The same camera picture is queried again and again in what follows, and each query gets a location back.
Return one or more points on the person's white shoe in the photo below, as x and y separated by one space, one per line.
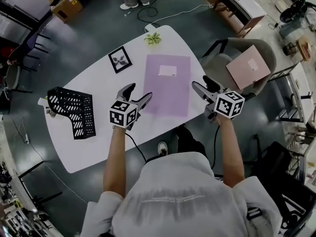
163 148

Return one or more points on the beige chair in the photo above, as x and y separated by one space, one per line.
13 75

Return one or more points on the brown cardboard box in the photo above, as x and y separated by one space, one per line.
65 5

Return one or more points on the white power strip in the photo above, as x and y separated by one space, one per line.
27 138

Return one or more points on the black office chair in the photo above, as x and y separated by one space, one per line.
279 169

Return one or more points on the white power adapter with cable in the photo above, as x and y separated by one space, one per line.
150 28

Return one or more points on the dark blue chair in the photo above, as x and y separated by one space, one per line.
34 43

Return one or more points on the small white cabinet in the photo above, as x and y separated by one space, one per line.
243 9

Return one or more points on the grey chair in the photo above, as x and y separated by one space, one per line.
217 63

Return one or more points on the person's white shirt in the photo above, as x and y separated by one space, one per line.
180 201

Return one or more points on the white side table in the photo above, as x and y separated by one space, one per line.
300 92

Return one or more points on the pink square box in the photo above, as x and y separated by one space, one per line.
247 69

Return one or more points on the purple folder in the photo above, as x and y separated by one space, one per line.
170 95

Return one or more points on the person's left forearm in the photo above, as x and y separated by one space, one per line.
116 162

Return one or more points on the black picture frame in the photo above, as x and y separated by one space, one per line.
120 59

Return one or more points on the person's black trousers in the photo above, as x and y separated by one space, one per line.
190 142

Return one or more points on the white cup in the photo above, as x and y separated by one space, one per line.
45 107

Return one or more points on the small green plant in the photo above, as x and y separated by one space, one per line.
153 39

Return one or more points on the black mesh file holder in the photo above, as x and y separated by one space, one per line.
71 118

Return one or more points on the person's right forearm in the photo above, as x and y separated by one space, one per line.
230 154

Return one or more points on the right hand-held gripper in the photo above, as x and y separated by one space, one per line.
229 105

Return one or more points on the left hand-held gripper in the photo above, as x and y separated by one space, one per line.
123 113

